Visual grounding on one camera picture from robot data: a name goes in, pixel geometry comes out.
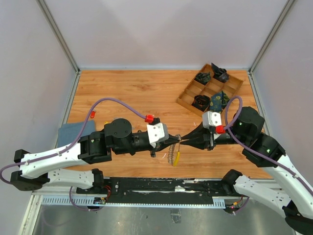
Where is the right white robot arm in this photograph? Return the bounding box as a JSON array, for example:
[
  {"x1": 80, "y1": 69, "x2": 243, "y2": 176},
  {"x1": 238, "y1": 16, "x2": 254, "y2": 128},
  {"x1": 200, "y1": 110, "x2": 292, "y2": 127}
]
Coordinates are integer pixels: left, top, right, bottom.
[{"x1": 181, "y1": 107, "x2": 313, "y2": 235}]

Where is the purple cable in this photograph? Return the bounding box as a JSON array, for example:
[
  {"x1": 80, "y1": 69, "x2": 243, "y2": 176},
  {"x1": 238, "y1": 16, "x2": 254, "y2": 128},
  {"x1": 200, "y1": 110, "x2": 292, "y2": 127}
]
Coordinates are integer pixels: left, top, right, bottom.
[
  {"x1": 216, "y1": 95, "x2": 313, "y2": 196},
  {"x1": 0, "y1": 97, "x2": 155, "y2": 184}
]

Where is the large keyring with yellow handle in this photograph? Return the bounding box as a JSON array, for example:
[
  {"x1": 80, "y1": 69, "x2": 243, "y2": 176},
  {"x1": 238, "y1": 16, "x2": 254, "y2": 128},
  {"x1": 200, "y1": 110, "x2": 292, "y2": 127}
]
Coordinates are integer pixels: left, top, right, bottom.
[{"x1": 167, "y1": 134, "x2": 181, "y2": 167}]

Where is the key with red tag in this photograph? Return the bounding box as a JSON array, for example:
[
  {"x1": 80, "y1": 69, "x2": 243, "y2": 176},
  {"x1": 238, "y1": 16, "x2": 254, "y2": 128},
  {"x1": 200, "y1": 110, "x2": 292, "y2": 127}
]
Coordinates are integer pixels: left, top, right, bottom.
[{"x1": 90, "y1": 110, "x2": 96, "y2": 119}]

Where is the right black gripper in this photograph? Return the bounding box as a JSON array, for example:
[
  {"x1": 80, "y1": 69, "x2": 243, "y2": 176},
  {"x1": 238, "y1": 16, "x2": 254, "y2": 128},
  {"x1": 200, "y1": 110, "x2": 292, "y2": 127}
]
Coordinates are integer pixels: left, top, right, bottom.
[{"x1": 179, "y1": 121, "x2": 249, "y2": 150}]

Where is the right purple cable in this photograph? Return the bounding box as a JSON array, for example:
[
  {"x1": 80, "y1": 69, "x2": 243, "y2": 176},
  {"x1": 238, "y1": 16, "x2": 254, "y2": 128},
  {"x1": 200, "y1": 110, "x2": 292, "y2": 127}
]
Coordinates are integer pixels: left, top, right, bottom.
[{"x1": 216, "y1": 95, "x2": 313, "y2": 196}]

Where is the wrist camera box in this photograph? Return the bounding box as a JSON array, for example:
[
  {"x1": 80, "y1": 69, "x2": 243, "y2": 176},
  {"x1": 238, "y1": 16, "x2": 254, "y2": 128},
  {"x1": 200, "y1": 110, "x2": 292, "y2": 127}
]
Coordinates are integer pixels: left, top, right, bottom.
[
  {"x1": 202, "y1": 111, "x2": 222, "y2": 129},
  {"x1": 147, "y1": 122, "x2": 169, "y2": 148}
]

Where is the folded blue cloth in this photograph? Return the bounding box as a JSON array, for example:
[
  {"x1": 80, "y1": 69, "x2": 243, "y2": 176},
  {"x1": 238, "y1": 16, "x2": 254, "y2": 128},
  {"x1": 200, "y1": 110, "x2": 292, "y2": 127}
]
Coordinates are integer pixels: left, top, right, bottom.
[{"x1": 57, "y1": 120, "x2": 96, "y2": 147}]

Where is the blue yellow leaf tie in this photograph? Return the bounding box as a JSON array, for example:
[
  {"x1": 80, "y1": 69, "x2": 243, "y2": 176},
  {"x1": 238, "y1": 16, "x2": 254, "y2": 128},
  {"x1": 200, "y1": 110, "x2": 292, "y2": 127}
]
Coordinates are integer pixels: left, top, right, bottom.
[{"x1": 208, "y1": 91, "x2": 230, "y2": 113}]

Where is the green patterned rolled tie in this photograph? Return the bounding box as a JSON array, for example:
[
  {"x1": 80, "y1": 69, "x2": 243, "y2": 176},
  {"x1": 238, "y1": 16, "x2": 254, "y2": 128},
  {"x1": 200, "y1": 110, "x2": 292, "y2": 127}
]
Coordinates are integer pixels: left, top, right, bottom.
[{"x1": 195, "y1": 72, "x2": 211, "y2": 85}]

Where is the wooden compartment tray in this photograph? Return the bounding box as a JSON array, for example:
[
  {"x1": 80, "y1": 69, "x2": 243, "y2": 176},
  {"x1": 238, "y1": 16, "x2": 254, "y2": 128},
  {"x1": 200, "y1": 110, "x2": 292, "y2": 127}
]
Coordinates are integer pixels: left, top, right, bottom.
[{"x1": 176, "y1": 64, "x2": 244, "y2": 117}]

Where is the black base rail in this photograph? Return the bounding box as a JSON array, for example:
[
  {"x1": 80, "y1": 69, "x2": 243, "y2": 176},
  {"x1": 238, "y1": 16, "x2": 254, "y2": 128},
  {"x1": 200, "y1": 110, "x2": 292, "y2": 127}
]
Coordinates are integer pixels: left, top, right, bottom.
[{"x1": 76, "y1": 177, "x2": 241, "y2": 205}]

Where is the dark rolled tie top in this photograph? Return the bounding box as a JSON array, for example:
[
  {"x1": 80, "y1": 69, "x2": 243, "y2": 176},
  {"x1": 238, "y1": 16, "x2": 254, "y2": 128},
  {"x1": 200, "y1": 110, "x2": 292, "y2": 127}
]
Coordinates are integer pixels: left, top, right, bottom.
[{"x1": 211, "y1": 63, "x2": 229, "y2": 83}]

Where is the black orange rolled tie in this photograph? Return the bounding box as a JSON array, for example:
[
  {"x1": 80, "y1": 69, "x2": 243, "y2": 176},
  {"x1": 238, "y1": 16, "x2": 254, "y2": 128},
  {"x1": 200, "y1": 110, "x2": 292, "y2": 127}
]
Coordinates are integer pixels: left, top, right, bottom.
[{"x1": 192, "y1": 95, "x2": 210, "y2": 112}]

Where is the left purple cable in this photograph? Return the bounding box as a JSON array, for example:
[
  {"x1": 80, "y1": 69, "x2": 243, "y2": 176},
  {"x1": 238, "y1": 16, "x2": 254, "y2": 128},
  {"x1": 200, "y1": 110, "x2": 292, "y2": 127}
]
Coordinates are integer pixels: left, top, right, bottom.
[{"x1": 0, "y1": 97, "x2": 155, "y2": 184}]

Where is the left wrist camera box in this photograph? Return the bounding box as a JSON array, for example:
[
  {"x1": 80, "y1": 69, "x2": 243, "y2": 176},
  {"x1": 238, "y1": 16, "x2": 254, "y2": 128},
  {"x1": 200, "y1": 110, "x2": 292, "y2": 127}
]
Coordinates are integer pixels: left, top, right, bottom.
[{"x1": 147, "y1": 122, "x2": 169, "y2": 148}]

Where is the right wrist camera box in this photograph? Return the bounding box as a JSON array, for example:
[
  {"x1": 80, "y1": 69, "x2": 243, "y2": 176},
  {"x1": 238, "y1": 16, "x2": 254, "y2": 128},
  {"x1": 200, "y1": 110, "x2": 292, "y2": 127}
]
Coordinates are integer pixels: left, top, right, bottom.
[{"x1": 202, "y1": 111, "x2": 222, "y2": 129}]

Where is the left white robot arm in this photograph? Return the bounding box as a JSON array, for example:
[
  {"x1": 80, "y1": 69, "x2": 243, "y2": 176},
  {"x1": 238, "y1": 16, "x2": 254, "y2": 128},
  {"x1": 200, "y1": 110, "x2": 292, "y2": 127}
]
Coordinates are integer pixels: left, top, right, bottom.
[{"x1": 9, "y1": 118, "x2": 179, "y2": 194}]

